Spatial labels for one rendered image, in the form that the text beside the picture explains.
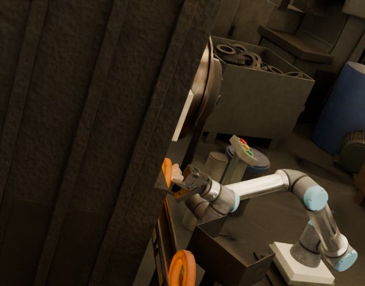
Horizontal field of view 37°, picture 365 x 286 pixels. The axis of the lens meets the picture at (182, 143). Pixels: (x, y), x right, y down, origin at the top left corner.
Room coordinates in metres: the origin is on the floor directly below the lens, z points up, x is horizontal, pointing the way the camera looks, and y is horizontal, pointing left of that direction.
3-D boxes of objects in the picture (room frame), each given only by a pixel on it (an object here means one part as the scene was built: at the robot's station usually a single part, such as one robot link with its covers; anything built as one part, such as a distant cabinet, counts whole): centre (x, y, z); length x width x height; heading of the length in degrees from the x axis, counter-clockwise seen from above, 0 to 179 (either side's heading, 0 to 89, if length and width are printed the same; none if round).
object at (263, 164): (3.43, -0.45, 0.21); 0.32 x 0.32 x 0.43
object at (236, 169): (3.10, -0.37, 0.31); 0.24 x 0.16 x 0.62; 20
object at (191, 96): (1.85, 0.07, 1.15); 0.26 x 0.02 x 0.18; 20
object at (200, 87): (2.21, 0.09, 1.11); 0.47 x 0.06 x 0.47; 20
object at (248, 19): (6.69, -0.24, 0.55); 1.10 x 0.53 x 1.10; 40
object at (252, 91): (4.95, -0.29, 0.39); 1.03 x 0.83 x 0.77; 125
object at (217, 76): (2.24, -0.01, 1.11); 0.28 x 0.06 x 0.28; 20
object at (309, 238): (2.85, -0.94, 0.35); 0.17 x 0.15 x 0.18; 38
